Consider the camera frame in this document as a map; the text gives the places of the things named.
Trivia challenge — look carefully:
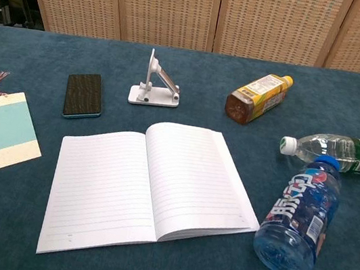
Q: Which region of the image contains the blue bookmark with pink tassel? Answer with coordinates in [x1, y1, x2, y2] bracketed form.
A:
[0, 70, 55, 178]

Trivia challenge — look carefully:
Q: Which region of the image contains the white folding phone stand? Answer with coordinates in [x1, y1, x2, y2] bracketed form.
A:
[127, 45, 188, 112]

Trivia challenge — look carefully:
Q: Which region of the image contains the open lined notebook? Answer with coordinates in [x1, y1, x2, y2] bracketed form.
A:
[35, 104, 275, 270]

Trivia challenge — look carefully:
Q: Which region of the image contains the tea bottle with yellow cap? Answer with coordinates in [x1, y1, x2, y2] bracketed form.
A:
[222, 66, 296, 133]

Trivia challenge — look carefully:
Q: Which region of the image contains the black smartphone with blue case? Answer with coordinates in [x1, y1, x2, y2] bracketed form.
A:
[61, 69, 108, 125]

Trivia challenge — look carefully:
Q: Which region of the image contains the wooden woven folding screen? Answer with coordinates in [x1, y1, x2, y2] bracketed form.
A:
[10, 0, 360, 81]

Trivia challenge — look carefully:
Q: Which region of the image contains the blue sports drink bottle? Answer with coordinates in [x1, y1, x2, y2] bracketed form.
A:
[248, 146, 347, 270]

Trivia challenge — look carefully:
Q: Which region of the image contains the clear water bottle green label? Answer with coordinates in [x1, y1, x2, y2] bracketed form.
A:
[276, 125, 360, 177]

